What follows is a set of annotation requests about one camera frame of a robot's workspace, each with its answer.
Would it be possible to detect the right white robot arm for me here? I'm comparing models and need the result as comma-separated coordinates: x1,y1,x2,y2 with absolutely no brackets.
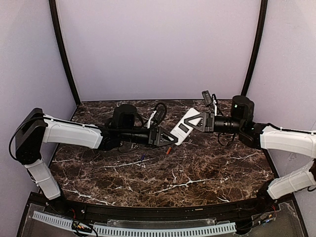
184,95,316,200

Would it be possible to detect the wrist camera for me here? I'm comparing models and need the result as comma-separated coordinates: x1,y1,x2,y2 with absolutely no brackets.
146,102,167,129
202,90,218,116

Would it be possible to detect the left black frame post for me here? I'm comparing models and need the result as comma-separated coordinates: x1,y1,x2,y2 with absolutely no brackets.
48,0,81,107

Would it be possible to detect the white slotted cable duct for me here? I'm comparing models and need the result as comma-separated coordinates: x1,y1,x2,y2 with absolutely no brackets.
33,210,237,237

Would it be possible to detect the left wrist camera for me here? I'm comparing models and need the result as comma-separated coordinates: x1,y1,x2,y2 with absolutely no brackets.
146,102,167,129

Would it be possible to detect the right black frame post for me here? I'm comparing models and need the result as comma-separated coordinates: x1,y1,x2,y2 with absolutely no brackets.
241,0,268,96

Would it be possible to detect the white remote control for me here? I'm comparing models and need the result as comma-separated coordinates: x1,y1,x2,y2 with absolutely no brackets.
170,108,200,146

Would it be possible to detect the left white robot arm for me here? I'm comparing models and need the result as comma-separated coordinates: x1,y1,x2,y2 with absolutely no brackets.
8,103,178,200

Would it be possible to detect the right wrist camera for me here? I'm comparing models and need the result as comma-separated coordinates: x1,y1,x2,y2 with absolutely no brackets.
202,90,218,116

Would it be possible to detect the black front rail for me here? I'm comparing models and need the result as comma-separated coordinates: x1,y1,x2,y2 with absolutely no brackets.
55,199,258,222

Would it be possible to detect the black frame post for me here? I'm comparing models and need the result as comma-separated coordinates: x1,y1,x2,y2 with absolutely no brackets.
48,0,81,107
241,0,268,96

